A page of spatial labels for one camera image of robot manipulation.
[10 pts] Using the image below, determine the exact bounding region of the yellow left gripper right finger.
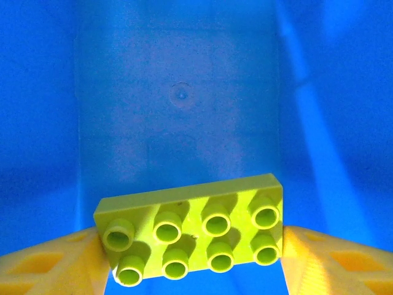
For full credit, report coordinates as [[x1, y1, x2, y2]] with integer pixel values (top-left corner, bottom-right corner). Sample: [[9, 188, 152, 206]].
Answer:
[[281, 224, 393, 295]]

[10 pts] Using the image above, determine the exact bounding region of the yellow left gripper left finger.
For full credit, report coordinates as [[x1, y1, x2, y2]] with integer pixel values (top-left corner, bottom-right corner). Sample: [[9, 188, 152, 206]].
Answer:
[[0, 226, 111, 295]]

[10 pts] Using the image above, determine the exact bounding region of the lime green lego plate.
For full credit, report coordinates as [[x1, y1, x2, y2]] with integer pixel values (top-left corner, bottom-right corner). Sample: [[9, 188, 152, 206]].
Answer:
[[93, 173, 284, 288]]

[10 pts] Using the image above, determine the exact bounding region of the blue plastic bin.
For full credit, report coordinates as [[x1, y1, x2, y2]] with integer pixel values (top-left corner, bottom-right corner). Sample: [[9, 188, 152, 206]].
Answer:
[[0, 0, 393, 295]]

